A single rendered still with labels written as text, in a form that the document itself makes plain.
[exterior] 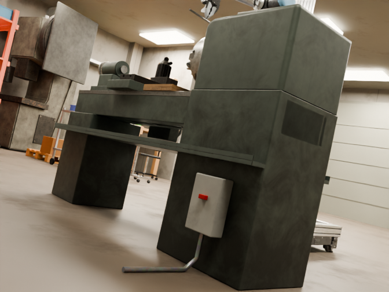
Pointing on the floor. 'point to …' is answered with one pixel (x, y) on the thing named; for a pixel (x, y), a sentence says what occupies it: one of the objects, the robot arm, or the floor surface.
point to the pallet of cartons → (46, 149)
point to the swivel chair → (147, 163)
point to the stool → (135, 167)
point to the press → (45, 75)
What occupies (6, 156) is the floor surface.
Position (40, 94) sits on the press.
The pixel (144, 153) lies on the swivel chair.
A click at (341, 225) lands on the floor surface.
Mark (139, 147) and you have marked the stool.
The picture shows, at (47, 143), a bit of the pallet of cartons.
